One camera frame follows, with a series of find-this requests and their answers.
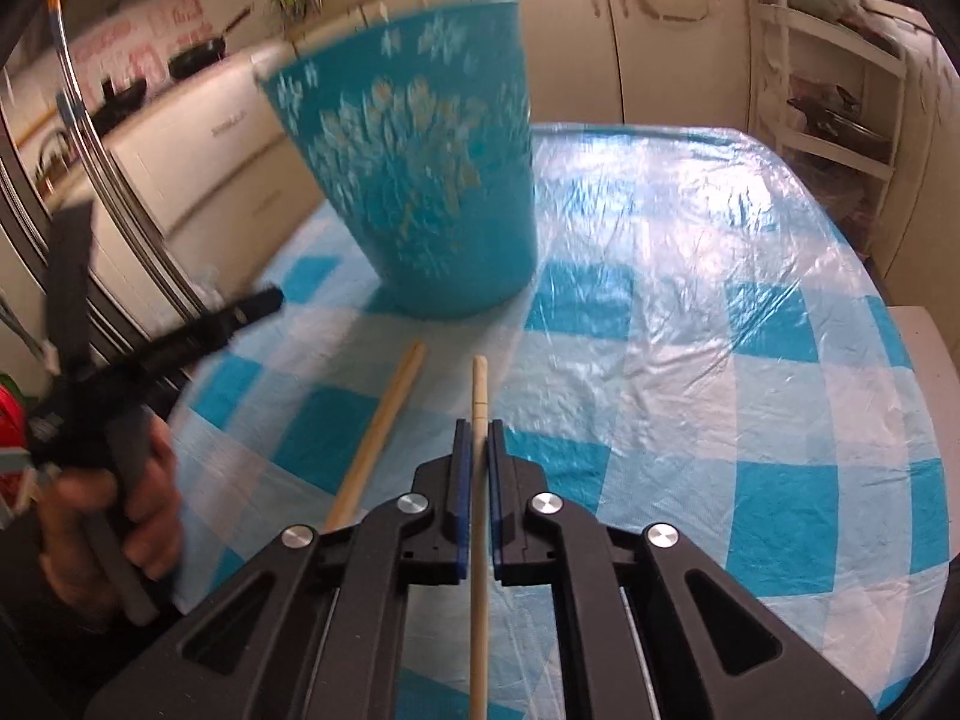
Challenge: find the wooden chopstick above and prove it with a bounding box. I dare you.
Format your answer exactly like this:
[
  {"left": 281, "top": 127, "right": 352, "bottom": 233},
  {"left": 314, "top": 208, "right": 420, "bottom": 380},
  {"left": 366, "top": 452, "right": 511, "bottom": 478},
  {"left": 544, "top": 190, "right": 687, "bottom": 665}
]
[
  {"left": 324, "top": 341, "right": 427, "bottom": 533},
  {"left": 469, "top": 356, "right": 490, "bottom": 720}
]

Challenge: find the person left hand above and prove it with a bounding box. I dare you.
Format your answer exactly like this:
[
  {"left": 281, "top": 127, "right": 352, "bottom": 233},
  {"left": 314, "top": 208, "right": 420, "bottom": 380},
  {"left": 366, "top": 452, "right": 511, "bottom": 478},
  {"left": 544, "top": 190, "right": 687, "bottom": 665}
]
[{"left": 39, "top": 408, "right": 182, "bottom": 626}]

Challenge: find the blue white checkered tablecloth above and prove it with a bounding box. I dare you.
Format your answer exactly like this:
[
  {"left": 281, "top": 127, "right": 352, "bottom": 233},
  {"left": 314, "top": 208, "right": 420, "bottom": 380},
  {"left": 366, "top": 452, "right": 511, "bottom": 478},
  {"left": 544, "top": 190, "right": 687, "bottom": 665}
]
[{"left": 172, "top": 127, "right": 950, "bottom": 709}]

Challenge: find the black wok on stove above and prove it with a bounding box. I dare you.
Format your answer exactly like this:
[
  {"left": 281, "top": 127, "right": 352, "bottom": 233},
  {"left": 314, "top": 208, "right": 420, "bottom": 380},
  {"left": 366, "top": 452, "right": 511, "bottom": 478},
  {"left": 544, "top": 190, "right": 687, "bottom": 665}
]
[{"left": 89, "top": 76, "right": 148, "bottom": 137}]

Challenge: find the black frying pan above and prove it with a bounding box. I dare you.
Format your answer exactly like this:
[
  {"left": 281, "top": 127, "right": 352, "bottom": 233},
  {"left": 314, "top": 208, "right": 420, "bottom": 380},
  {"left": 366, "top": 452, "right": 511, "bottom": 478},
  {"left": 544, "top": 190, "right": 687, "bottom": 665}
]
[{"left": 167, "top": 7, "right": 252, "bottom": 82}]

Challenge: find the teal perforated plastic basket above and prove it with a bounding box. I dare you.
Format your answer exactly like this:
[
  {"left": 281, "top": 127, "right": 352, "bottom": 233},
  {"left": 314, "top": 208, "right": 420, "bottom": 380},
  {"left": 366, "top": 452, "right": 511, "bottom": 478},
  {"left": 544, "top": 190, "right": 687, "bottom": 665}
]
[{"left": 260, "top": 0, "right": 539, "bottom": 319}]

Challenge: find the white tiered storage cart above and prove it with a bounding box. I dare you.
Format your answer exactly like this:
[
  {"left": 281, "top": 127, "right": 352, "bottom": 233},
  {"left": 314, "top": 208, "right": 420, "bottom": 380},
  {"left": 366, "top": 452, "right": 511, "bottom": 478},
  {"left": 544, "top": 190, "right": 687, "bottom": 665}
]
[{"left": 748, "top": 0, "right": 910, "bottom": 189}]

